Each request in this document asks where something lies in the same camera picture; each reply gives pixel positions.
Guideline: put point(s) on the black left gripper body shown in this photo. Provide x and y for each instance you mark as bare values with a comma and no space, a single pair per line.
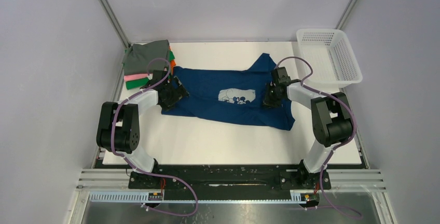
172,95

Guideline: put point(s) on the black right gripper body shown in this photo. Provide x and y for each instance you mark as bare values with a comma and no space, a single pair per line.
271,98

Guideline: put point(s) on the blue t-shirt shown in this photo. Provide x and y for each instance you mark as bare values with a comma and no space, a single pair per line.
231,96

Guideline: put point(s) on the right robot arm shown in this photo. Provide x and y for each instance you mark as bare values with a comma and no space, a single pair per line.
332,121

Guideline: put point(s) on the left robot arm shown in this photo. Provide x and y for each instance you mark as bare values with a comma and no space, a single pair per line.
119,123

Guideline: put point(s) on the orange folded t-shirt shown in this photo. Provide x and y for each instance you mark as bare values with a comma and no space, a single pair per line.
171,60

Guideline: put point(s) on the green folded t-shirt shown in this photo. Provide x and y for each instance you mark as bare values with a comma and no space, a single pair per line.
139,83

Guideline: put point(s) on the pink folded t-shirt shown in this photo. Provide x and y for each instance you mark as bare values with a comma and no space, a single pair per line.
135,77

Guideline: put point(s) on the grey folded t-shirt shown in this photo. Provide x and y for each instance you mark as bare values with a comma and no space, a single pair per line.
141,59

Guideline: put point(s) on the white perforated plastic basket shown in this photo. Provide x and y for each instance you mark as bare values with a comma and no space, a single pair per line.
329,53

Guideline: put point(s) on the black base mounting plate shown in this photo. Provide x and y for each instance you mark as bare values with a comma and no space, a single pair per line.
230,182

